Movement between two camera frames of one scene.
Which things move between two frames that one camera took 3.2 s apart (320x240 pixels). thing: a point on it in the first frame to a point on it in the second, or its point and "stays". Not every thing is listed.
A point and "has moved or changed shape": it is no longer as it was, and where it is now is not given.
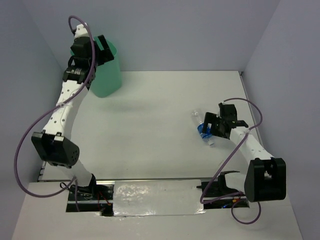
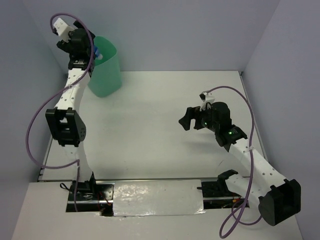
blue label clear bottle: [206, 137] has moved or changed shape
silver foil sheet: [157, 197] stays
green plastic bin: [107, 81] stays
